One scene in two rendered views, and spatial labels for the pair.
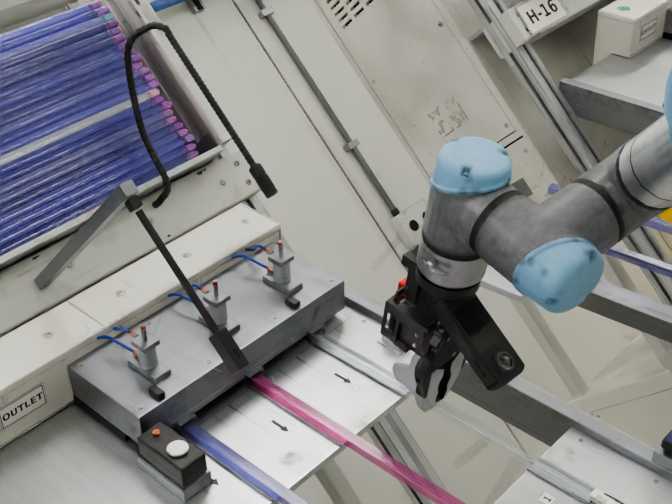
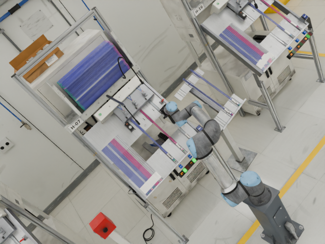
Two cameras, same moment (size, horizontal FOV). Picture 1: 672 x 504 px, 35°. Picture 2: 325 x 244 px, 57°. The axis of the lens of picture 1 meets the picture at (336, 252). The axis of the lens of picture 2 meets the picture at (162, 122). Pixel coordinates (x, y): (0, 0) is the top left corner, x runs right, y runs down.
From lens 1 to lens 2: 1.51 m
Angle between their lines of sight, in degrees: 40
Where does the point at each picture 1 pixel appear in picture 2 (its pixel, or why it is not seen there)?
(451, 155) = (169, 106)
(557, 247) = (181, 121)
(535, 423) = not seen: hidden behind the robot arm
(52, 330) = (110, 105)
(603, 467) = (187, 129)
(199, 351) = (132, 109)
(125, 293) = (120, 97)
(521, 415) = not seen: hidden behind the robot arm
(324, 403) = (150, 114)
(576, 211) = (184, 115)
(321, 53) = not seen: outside the picture
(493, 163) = (174, 108)
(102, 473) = (119, 127)
